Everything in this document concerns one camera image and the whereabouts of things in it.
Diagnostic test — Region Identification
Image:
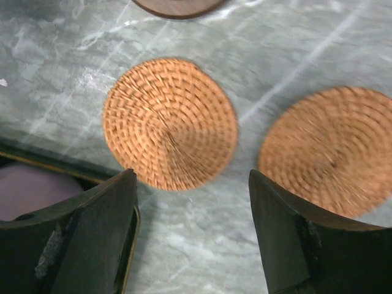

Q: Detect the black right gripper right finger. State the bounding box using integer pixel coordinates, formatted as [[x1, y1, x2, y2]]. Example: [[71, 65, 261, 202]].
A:
[[249, 170, 391, 293]]

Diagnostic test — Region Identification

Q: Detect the black tray gold rim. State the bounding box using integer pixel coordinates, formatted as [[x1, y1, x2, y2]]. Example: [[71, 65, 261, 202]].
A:
[[0, 143, 141, 294]]

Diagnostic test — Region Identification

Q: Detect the dark walnut coaster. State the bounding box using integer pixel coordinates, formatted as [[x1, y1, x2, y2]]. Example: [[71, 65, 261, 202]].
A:
[[134, 0, 225, 20]]

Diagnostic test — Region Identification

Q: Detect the lilac cup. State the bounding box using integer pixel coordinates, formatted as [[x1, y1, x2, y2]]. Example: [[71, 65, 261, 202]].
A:
[[1, 163, 83, 221]]

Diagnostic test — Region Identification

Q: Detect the woven rattan coaster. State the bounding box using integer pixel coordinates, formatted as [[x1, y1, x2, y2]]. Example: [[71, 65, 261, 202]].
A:
[[258, 86, 391, 217], [102, 58, 238, 191]]

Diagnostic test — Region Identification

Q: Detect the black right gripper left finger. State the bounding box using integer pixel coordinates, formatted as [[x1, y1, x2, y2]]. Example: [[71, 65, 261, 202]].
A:
[[1, 170, 140, 293]]

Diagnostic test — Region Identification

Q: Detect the woven rattan coaster front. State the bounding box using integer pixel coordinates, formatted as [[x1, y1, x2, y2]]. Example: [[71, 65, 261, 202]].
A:
[[258, 86, 391, 217]]

